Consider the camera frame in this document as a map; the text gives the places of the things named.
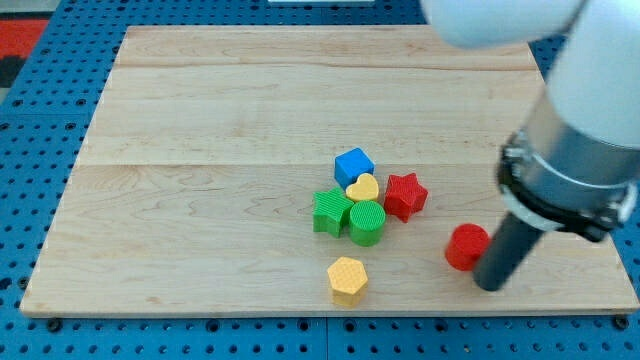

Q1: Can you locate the red star block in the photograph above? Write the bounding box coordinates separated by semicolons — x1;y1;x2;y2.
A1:
383;173;429;223

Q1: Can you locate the yellow heart block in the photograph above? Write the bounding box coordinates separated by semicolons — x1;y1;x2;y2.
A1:
345;173;379;202

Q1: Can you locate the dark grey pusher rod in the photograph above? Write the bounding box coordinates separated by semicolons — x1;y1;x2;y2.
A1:
473;213;544;291

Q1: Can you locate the red cylinder block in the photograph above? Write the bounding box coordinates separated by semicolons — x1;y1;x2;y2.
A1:
445;223;491;271

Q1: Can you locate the wooden board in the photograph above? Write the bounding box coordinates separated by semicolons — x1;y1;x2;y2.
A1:
20;25;639;318

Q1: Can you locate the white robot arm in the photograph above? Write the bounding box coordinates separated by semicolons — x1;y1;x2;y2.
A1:
422;0;639;291

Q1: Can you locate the yellow hexagon block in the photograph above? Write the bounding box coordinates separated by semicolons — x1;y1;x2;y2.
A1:
327;257;368;307

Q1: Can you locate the green star block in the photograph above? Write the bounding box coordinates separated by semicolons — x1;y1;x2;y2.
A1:
313;187;354;238

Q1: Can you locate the silver black wrist mount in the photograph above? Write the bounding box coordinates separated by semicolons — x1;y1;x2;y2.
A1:
496;94;639;243

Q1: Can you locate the blue cube block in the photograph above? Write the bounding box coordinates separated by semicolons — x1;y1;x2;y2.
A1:
334;147;375;190

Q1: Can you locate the green cylinder block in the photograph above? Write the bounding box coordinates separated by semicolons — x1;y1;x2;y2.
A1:
349;200;386;247

